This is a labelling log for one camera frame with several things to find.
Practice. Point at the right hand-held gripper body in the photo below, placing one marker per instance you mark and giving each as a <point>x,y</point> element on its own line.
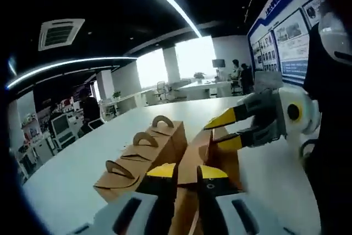
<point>305,119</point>

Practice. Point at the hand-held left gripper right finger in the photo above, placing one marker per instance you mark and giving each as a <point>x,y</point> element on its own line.
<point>225,213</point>

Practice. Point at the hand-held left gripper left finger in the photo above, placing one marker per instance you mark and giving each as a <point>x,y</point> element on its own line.
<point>148,213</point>

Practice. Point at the brown paper box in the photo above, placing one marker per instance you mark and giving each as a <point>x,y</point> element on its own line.
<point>177,138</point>
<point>196,152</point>
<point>115,188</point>
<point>154,158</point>

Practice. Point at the person's dark shirt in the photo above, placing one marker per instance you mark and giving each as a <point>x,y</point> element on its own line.
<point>332,136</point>

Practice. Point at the dark desktop monitor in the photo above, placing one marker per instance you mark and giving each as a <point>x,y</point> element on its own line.
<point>218,63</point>

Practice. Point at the green potted plant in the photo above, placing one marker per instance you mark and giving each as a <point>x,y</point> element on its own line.
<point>199,76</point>
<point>116,95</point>

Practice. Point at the white chest-worn device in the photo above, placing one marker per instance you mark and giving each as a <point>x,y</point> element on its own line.
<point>331,34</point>

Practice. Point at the white mesh office chair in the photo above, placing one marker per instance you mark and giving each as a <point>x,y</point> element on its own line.
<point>62,130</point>

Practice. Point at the ceiling air conditioner vent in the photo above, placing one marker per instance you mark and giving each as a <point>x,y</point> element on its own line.
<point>59,35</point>

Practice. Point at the blue white wall display board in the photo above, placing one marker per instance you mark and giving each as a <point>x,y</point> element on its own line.
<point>286,26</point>

